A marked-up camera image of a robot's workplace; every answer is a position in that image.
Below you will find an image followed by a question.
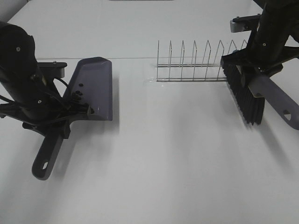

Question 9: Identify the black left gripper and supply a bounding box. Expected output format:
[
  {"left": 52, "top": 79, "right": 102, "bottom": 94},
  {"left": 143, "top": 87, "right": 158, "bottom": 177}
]
[{"left": 0, "top": 91, "right": 93, "bottom": 139}]

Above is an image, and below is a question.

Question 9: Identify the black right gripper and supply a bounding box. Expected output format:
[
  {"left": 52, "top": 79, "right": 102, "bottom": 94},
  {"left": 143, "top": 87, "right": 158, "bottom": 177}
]
[{"left": 221, "top": 35, "right": 299, "bottom": 76}]

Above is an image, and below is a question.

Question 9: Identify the pile of coffee beans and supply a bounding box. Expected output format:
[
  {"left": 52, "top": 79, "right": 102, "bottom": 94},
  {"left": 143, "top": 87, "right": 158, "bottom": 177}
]
[{"left": 69, "top": 90, "right": 94, "bottom": 114}]

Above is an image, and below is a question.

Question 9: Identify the purple brush with black bristles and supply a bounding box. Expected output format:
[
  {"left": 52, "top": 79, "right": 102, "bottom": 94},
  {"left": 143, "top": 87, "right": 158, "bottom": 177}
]
[{"left": 221, "top": 63, "right": 299, "bottom": 130}]

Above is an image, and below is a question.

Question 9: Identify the purple grey plastic dustpan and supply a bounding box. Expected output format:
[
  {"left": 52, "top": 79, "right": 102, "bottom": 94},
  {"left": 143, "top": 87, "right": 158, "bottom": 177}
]
[{"left": 32, "top": 57, "right": 113, "bottom": 181}]

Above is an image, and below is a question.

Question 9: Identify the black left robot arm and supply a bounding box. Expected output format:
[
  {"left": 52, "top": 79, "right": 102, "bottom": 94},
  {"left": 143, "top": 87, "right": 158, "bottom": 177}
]
[{"left": 0, "top": 21, "right": 92, "bottom": 139}]

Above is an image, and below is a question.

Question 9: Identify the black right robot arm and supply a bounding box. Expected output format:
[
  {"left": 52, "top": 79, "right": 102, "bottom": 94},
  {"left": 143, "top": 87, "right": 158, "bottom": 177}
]
[{"left": 221, "top": 0, "right": 299, "bottom": 76}]

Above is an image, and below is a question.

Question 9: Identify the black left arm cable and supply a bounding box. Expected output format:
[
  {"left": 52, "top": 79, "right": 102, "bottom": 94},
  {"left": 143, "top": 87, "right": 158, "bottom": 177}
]
[{"left": 52, "top": 78, "right": 71, "bottom": 101}]

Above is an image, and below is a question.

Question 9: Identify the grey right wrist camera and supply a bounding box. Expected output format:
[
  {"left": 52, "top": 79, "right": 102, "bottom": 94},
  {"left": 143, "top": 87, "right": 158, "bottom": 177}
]
[{"left": 230, "top": 14, "right": 261, "bottom": 33}]

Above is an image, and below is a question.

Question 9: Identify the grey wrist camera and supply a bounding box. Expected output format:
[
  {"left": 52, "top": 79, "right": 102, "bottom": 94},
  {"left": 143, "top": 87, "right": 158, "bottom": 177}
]
[
  {"left": 230, "top": 14, "right": 261, "bottom": 33},
  {"left": 37, "top": 62, "right": 67, "bottom": 78}
]

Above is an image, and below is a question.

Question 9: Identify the metal wire dish rack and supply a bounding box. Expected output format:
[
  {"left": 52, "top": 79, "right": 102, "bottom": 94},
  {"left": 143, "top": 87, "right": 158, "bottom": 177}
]
[{"left": 147, "top": 39, "right": 247, "bottom": 83}]

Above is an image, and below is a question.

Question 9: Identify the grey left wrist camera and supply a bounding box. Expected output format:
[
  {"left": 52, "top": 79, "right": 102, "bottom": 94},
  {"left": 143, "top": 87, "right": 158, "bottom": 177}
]
[{"left": 37, "top": 62, "right": 67, "bottom": 78}]

